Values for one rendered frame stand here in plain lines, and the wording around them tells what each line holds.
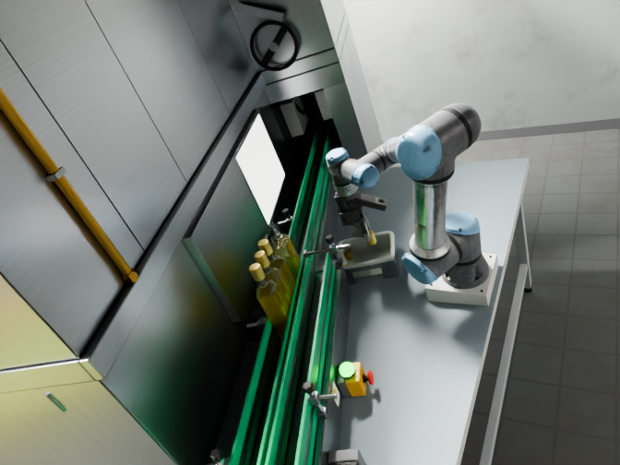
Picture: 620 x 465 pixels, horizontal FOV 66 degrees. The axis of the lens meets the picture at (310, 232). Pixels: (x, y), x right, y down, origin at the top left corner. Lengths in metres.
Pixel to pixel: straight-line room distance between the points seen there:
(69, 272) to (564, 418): 1.89
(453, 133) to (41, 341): 0.96
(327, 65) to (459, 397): 1.49
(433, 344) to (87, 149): 1.09
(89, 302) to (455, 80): 3.30
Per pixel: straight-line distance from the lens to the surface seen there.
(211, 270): 1.43
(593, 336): 2.53
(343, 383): 1.45
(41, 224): 1.02
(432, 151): 1.13
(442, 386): 1.46
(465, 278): 1.60
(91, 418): 1.22
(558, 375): 2.39
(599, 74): 3.84
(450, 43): 3.83
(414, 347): 1.56
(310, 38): 2.24
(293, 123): 2.52
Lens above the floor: 1.93
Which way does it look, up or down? 32 degrees down
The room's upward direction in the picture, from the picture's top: 23 degrees counter-clockwise
